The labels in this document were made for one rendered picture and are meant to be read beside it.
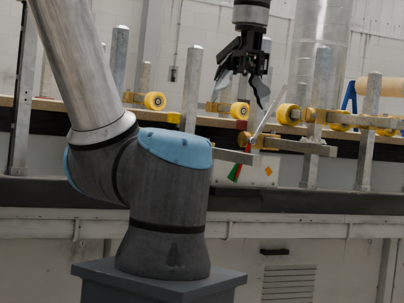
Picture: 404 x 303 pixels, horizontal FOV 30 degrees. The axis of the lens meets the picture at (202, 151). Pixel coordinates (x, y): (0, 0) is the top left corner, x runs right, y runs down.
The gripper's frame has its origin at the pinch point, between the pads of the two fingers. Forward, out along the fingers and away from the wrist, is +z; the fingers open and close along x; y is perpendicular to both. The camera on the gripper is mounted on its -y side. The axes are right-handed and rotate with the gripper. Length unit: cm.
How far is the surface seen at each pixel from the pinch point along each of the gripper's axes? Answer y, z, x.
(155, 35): -734, -91, 313
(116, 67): -33.6, -7.6, -19.4
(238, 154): -13.5, 12.6, 10.8
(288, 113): -57, -1, 57
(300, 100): -154, -10, 132
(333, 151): -6.9, 9.2, 38.1
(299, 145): -19.7, 8.8, 35.5
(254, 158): -7.0, 12.9, 11.6
